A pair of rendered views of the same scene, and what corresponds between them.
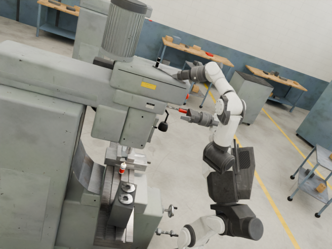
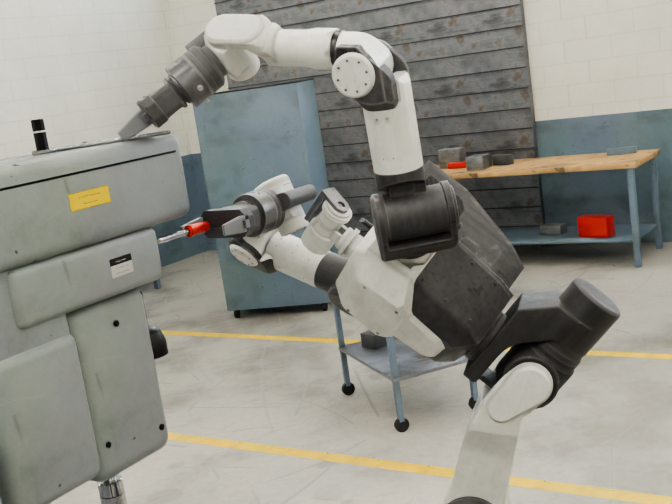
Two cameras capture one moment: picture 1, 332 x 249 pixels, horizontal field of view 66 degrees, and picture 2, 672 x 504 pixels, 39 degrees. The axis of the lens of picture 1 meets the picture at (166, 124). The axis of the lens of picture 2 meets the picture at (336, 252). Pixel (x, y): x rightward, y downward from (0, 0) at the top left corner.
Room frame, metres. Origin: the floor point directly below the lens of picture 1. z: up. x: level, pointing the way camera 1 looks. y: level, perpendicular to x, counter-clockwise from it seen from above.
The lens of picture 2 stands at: (-0.06, 0.88, 1.96)
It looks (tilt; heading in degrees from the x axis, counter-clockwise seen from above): 11 degrees down; 321
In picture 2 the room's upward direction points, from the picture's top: 8 degrees counter-clockwise
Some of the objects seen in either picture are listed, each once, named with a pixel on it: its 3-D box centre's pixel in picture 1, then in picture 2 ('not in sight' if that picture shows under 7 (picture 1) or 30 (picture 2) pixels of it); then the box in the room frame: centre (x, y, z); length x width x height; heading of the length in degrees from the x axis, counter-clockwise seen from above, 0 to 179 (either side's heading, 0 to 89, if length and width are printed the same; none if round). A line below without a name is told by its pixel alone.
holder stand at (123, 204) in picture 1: (123, 203); not in sight; (1.21, 0.07, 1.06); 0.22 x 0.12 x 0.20; 10
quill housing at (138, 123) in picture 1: (137, 122); (87, 379); (1.56, 0.19, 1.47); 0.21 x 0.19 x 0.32; 16
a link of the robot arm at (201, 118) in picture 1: (196, 117); (242, 218); (1.50, -0.17, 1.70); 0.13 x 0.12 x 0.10; 16
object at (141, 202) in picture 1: (116, 187); not in sight; (1.56, 0.19, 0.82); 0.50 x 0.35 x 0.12; 106
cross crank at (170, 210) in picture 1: (167, 210); not in sight; (1.69, -0.29, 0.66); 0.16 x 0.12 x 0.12; 106
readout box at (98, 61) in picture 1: (104, 74); not in sight; (1.80, 0.57, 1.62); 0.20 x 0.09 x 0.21; 106
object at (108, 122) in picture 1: (110, 115); (1, 418); (1.50, 0.38, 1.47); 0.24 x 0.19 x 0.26; 16
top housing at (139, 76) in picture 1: (150, 78); (45, 199); (1.55, 0.20, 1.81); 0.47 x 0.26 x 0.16; 106
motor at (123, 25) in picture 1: (123, 28); not in sight; (1.49, 0.43, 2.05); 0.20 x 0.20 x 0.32
